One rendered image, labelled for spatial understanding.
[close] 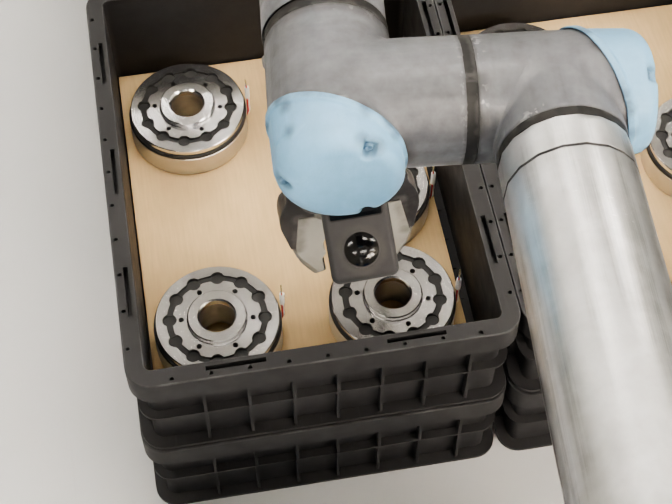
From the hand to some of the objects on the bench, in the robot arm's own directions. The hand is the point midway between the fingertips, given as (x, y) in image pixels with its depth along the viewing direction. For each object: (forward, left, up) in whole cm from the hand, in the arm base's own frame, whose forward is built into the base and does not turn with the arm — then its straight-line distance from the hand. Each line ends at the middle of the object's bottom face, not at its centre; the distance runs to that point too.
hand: (354, 262), depth 113 cm
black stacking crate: (+11, +5, -22) cm, 25 cm away
